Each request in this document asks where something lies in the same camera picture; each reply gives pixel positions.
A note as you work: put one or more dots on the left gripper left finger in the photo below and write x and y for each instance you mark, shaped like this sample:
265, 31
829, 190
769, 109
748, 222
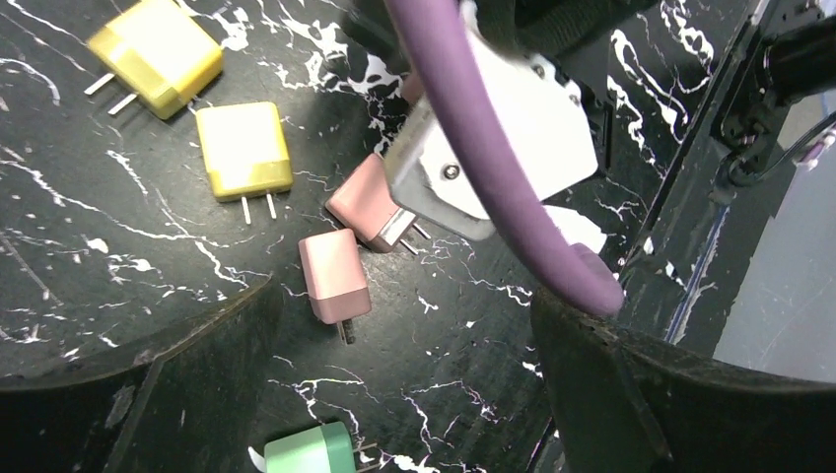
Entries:
180, 400

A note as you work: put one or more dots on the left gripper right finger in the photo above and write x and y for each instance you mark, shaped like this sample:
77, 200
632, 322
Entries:
623, 401

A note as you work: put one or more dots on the pink plug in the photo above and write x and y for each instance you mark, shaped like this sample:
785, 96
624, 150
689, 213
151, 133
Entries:
335, 280

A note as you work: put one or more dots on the pink plug adapter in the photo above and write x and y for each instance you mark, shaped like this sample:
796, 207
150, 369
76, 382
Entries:
363, 204

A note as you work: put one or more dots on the yellow plug adapter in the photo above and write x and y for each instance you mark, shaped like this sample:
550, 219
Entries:
245, 153

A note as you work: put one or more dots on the yellow plug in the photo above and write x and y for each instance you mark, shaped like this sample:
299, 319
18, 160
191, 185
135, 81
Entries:
162, 56

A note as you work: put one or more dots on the black motor on base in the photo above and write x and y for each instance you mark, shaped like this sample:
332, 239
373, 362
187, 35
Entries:
801, 63

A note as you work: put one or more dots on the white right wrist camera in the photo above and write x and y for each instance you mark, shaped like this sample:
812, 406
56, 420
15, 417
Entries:
493, 135

